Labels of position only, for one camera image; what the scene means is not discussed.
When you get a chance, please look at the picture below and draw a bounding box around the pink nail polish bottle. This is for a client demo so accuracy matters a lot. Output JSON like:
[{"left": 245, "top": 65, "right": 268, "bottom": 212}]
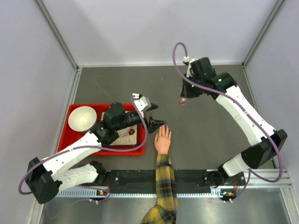
[{"left": 178, "top": 98, "right": 187, "bottom": 105}]

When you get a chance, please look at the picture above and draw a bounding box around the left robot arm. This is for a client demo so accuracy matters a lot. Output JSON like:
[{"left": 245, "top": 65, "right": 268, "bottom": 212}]
[{"left": 22, "top": 97, "right": 166, "bottom": 204}]

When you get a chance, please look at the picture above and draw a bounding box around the yellow plaid sleeve forearm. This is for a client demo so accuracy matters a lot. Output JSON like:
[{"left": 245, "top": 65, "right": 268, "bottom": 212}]
[{"left": 141, "top": 154, "right": 178, "bottom": 224}]

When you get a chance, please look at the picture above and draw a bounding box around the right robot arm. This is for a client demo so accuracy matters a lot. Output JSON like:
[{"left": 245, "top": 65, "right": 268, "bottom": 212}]
[{"left": 179, "top": 56, "right": 287, "bottom": 187}]

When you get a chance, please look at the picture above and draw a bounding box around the mannequin hand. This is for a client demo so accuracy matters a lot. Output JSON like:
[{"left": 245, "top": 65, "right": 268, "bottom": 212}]
[{"left": 154, "top": 125, "right": 172, "bottom": 154}]

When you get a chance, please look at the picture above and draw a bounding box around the floral square plate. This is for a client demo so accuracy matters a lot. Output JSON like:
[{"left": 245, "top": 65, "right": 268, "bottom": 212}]
[{"left": 111, "top": 125, "right": 138, "bottom": 146}]

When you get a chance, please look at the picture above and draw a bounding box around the white bowl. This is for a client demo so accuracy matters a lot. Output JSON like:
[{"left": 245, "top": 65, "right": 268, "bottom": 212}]
[{"left": 68, "top": 106, "right": 97, "bottom": 133}]

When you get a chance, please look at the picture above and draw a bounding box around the red plastic tray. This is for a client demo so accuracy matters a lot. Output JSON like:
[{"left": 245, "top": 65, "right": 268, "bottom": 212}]
[{"left": 57, "top": 104, "right": 145, "bottom": 156}]

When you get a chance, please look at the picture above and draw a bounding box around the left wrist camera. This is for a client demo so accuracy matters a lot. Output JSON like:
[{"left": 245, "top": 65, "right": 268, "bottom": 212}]
[{"left": 132, "top": 93, "right": 151, "bottom": 112}]

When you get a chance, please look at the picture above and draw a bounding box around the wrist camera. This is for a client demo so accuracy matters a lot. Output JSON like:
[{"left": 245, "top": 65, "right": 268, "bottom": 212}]
[
  {"left": 132, "top": 93, "right": 151, "bottom": 112},
  {"left": 183, "top": 56, "right": 198, "bottom": 78}
]

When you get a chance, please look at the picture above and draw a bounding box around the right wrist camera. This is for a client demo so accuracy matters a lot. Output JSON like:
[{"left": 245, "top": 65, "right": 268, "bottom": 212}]
[{"left": 183, "top": 56, "right": 198, "bottom": 78}]

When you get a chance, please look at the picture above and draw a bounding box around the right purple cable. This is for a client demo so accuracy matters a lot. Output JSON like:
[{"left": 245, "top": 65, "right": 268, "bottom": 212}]
[{"left": 172, "top": 42, "right": 284, "bottom": 203}]

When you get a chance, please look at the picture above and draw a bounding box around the purple cable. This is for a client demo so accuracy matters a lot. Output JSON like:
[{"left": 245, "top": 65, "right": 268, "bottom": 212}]
[
  {"left": 172, "top": 42, "right": 284, "bottom": 203},
  {"left": 18, "top": 94, "right": 150, "bottom": 203}
]

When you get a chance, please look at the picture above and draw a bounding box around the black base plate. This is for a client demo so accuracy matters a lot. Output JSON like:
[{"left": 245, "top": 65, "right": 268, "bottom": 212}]
[{"left": 78, "top": 169, "right": 246, "bottom": 194}]

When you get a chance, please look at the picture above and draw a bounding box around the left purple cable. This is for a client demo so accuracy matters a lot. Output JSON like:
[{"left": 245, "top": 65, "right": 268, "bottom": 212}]
[{"left": 18, "top": 94, "right": 150, "bottom": 203}]

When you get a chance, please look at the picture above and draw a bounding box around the aluminium frame rail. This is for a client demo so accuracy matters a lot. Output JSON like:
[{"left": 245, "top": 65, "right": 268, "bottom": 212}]
[{"left": 54, "top": 169, "right": 292, "bottom": 201}]

